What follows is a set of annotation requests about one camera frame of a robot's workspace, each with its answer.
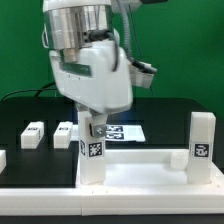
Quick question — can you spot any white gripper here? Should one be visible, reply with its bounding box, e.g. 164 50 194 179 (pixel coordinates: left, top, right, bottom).
49 42 133 138

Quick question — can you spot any white desk top tray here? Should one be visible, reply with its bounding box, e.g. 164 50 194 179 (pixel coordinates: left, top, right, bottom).
76 149 224 195

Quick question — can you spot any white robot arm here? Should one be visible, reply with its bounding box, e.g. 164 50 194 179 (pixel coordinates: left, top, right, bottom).
42 0 166 138

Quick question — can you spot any fiducial marker sheet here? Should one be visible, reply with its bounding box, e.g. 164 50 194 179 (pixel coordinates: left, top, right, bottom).
71 124 147 143

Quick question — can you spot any white left fence block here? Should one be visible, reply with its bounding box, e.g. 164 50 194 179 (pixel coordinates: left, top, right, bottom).
0 150 7 174

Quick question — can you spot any white front fence bar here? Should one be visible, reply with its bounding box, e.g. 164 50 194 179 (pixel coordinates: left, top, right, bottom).
0 186 224 216

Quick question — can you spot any black cable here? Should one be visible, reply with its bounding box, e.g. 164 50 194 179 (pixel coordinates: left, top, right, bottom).
0 83 59 103

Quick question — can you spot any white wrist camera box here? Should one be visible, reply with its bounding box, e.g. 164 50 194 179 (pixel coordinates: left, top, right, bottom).
129 62 157 88

